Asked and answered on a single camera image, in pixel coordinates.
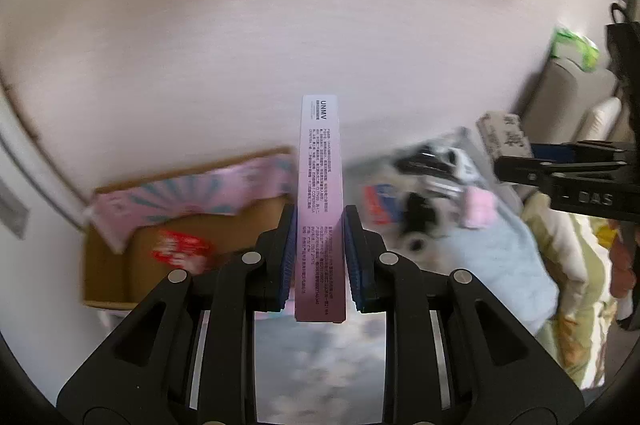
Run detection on pink patterned cardboard box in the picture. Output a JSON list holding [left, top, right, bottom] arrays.
[[82, 147, 297, 311]]

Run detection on slim pink carton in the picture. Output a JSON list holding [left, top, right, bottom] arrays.
[[294, 94, 347, 323]]

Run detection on pink fuzzy roll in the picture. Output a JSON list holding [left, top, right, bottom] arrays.
[[459, 186, 497, 230]]

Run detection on red blue tissue packet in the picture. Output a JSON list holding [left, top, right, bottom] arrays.
[[363, 184, 404, 226]]

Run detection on light blue floral blanket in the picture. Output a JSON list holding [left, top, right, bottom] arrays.
[[252, 205, 561, 425]]

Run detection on person's right hand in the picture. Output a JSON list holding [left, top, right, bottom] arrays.
[[608, 225, 640, 331]]

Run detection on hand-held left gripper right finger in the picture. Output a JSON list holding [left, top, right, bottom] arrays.
[[342, 204, 586, 425]]

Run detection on red snack packet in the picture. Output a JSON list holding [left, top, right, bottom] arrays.
[[152, 228, 214, 274]]

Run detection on black hair clip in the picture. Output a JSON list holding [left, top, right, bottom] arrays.
[[394, 145, 463, 206]]

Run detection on grey patterned box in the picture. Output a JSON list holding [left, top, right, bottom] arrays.
[[474, 111, 535, 162]]

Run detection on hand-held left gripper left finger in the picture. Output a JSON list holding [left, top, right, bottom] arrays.
[[56, 204, 298, 425]]

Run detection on beige sofa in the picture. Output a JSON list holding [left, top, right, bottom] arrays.
[[514, 54, 632, 147]]

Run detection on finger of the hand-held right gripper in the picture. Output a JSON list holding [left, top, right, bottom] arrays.
[[494, 155, 640, 219], [530, 139, 629, 163]]

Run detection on green white packet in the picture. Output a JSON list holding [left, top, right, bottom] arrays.
[[549, 27, 600, 72]]

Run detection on yellow floral quilt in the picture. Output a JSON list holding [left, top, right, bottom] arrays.
[[520, 192, 628, 390]]

